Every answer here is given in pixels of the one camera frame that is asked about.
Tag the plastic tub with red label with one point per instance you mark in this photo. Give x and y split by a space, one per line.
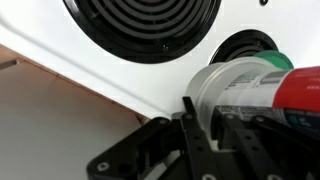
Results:
240 86

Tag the small black coil burner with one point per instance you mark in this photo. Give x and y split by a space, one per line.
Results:
240 46

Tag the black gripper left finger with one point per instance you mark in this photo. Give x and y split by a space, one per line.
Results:
196 150

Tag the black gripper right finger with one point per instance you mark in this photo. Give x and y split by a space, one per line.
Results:
260 150

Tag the white electric stove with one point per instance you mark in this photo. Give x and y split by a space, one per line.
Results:
166 83

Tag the large black coil burner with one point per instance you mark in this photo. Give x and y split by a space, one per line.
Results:
143 30

